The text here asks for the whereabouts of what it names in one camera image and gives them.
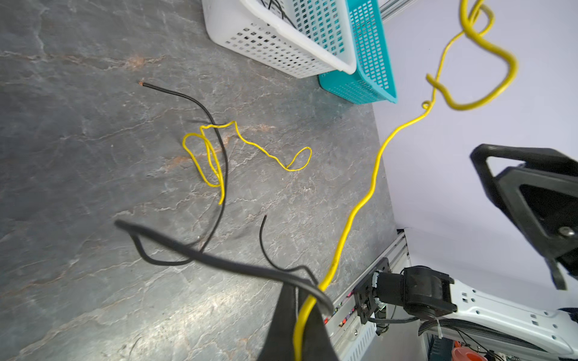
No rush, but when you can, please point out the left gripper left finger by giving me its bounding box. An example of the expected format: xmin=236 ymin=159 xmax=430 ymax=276
xmin=257 ymin=284 xmax=297 ymax=361

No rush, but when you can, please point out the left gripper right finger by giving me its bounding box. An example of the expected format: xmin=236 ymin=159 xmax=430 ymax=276
xmin=302 ymin=304 xmax=339 ymax=361

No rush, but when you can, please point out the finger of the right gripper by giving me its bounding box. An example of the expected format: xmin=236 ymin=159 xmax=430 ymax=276
xmin=471 ymin=144 xmax=577 ymax=271

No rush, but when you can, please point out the cable bundle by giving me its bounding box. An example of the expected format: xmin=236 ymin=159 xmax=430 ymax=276
xmin=113 ymin=80 xmax=336 ymax=317

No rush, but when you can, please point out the yellow cable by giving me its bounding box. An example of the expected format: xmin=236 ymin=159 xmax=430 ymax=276
xmin=181 ymin=0 xmax=519 ymax=361

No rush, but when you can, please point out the black cable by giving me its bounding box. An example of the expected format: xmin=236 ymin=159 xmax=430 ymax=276
xmin=261 ymin=0 xmax=299 ymax=23

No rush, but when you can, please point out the teal plastic basket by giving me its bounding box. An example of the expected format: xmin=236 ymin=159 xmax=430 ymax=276
xmin=319 ymin=0 xmax=398 ymax=105

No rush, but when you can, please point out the middle white plastic basket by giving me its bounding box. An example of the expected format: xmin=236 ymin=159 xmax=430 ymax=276
xmin=202 ymin=0 xmax=357 ymax=78

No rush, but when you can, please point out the front aluminium rail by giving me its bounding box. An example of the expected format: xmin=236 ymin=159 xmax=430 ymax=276
xmin=325 ymin=231 xmax=409 ymax=360

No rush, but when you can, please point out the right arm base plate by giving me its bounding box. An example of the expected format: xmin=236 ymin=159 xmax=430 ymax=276
xmin=353 ymin=257 xmax=390 ymax=326

